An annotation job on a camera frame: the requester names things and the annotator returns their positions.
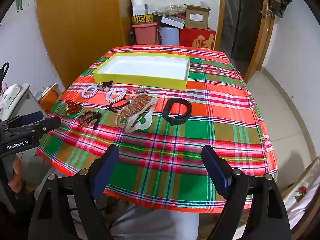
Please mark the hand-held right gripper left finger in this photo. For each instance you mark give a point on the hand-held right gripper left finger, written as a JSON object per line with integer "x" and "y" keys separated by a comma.
{"x": 106, "y": 172}

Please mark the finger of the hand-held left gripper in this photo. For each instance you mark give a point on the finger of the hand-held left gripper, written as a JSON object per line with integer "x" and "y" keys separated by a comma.
{"x": 48, "y": 124}
{"x": 31, "y": 118}

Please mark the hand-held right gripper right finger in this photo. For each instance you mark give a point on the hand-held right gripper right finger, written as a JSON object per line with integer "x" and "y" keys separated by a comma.
{"x": 215, "y": 170}

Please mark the black tassel bead charm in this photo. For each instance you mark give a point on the black tassel bead charm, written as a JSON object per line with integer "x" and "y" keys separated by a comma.
{"x": 105, "y": 87}

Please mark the large translucent claw clip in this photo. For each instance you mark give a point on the large translucent claw clip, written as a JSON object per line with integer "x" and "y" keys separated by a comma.
{"x": 135, "y": 107}

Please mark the black hair clip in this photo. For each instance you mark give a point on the black hair clip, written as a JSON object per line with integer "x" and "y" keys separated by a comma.
{"x": 166, "y": 115}

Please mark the rhinestone hair clip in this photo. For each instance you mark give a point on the rhinestone hair clip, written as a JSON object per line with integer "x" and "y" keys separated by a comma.
{"x": 138, "y": 90}

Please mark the person's left hand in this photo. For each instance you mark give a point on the person's left hand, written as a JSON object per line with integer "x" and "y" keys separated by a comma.
{"x": 17, "y": 177}

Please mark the orange wooden box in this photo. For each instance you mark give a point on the orange wooden box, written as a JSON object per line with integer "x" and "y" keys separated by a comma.
{"x": 48, "y": 98}

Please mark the white plastic bag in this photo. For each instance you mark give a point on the white plastic bag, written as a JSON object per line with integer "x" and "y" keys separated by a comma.
{"x": 11, "y": 95}

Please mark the plaid tablecloth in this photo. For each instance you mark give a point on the plaid tablecloth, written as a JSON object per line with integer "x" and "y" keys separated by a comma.
{"x": 175, "y": 132}

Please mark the person's grey trousers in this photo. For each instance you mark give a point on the person's grey trousers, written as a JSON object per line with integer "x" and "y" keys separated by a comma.
{"x": 155, "y": 225}

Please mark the floral white cloth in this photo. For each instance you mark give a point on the floral white cloth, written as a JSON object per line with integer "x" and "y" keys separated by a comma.
{"x": 300, "y": 192}

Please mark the wooden wardrobe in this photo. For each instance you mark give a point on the wooden wardrobe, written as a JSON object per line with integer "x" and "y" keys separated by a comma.
{"x": 80, "y": 30}

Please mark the pink plastic bin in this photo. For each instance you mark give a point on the pink plastic bin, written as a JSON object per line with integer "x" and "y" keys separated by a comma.
{"x": 145, "y": 33}

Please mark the red gift box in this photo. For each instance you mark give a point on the red gift box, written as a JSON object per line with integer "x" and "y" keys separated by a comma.
{"x": 197, "y": 38}

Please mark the wooden door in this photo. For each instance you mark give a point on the wooden door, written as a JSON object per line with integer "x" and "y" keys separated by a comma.
{"x": 260, "y": 42}

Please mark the yellow printed tin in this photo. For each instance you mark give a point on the yellow printed tin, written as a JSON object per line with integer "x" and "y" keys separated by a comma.
{"x": 142, "y": 19}

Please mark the pale blue bucket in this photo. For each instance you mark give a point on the pale blue bucket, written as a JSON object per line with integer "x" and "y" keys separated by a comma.
{"x": 169, "y": 36}

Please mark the dark door curtain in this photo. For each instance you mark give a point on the dark door curtain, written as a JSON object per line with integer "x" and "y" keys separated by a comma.
{"x": 240, "y": 25}

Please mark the small open white box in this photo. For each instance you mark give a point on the small open white box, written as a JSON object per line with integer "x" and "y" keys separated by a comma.
{"x": 138, "y": 7}

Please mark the white box with striped edge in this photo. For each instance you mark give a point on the white box with striped edge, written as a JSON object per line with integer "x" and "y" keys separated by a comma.
{"x": 172, "y": 22}

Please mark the open brown cardboard box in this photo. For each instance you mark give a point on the open brown cardboard box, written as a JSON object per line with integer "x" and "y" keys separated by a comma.
{"x": 197, "y": 17}

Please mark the striped flat box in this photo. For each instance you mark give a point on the striped flat box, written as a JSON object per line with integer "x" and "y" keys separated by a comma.
{"x": 158, "y": 13}

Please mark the clear plastic bag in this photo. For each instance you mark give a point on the clear plastic bag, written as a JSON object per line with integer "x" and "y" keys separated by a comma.
{"x": 172, "y": 9}

